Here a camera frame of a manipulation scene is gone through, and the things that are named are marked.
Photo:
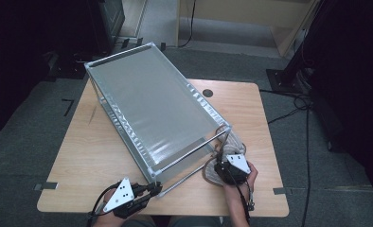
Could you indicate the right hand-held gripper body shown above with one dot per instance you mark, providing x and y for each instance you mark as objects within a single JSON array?
[{"x": 236, "y": 164}]

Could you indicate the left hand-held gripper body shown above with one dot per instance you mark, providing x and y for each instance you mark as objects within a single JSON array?
[{"x": 121, "y": 195}]

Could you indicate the striped beige cloth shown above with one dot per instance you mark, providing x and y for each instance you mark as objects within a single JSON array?
[{"x": 210, "y": 175}]

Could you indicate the silver metal two-tier rack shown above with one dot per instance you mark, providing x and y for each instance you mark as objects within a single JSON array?
[{"x": 153, "y": 101}]

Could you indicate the person's right hand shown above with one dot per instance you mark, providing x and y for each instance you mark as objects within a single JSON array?
[{"x": 253, "y": 176}]

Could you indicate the person's left hand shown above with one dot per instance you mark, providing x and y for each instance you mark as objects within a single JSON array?
[{"x": 107, "y": 221}]

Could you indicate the grey tape piece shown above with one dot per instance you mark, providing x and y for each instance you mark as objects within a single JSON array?
[
  {"x": 47, "y": 186},
  {"x": 279, "y": 191}
]

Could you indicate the round dark table grommet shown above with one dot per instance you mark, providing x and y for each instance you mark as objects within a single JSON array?
[{"x": 207, "y": 93}]

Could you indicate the black metal stand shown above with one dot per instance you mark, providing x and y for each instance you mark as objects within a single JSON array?
[{"x": 285, "y": 78}]

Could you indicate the black stand base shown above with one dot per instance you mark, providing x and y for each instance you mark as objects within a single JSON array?
[{"x": 67, "y": 71}]

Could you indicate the black floor tape strip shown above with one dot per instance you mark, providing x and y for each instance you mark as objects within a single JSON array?
[
  {"x": 163, "y": 46},
  {"x": 139, "y": 41},
  {"x": 125, "y": 43}
]

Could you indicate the beige wooden partition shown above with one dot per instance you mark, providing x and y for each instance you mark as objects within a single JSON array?
[{"x": 238, "y": 9}]

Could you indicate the black cabinet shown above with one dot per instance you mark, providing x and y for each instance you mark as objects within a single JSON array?
[{"x": 109, "y": 19}]

